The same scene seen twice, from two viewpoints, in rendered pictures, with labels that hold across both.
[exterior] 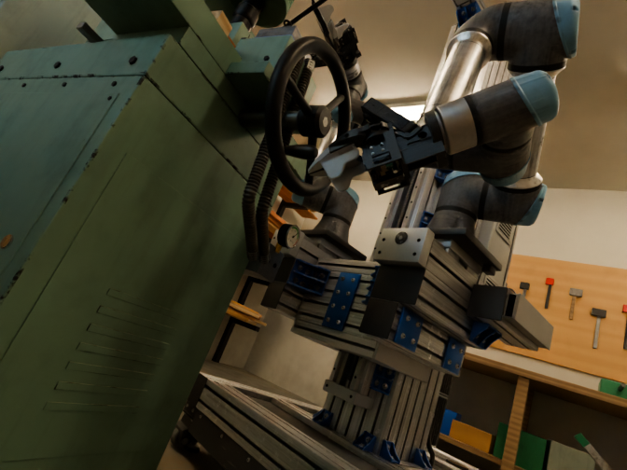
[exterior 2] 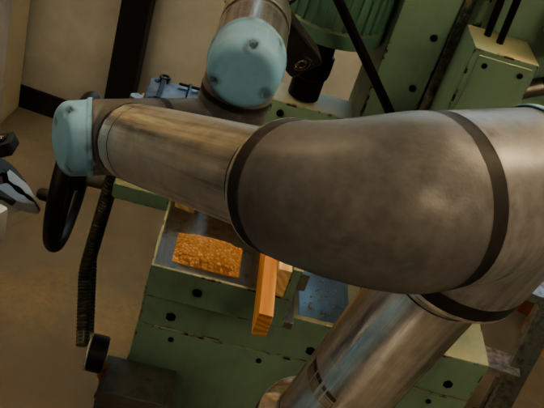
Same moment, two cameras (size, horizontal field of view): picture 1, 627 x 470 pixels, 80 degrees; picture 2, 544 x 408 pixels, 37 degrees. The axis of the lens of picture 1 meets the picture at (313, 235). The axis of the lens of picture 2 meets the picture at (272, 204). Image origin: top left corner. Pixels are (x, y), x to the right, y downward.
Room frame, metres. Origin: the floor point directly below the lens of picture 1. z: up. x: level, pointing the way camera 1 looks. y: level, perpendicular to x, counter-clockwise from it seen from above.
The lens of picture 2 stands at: (1.75, -0.35, 1.66)
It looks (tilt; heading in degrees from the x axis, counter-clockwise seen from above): 34 degrees down; 142
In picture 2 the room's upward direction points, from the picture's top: 19 degrees clockwise
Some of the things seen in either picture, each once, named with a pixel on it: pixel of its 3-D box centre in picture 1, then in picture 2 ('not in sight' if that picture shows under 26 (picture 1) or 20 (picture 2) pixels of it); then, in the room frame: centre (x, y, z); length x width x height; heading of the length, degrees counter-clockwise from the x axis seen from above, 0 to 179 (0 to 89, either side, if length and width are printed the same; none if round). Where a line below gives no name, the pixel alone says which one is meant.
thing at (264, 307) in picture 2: not in sight; (274, 198); (0.87, 0.33, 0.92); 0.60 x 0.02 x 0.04; 150
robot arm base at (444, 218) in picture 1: (451, 230); not in sight; (0.98, -0.36, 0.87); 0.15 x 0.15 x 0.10
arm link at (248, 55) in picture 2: (355, 85); (248, 53); (1.10, 0.06, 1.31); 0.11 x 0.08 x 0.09; 149
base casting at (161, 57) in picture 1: (145, 131); (316, 259); (0.86, 0.48, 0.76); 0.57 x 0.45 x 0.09; 60
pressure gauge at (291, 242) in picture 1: (285, 239); (98, 358); (0.92, 0.06, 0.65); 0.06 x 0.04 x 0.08; 150
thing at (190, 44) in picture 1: (210, 113); not in sight; (0.77, 0.32, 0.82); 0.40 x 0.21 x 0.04; 150
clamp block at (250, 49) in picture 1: (271, 78); not in sight; (0.70, 0.21, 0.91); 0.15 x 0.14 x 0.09; 150
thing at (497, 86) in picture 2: not in sight; (480, 92); (1.04, 0.48, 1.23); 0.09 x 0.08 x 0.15; 60
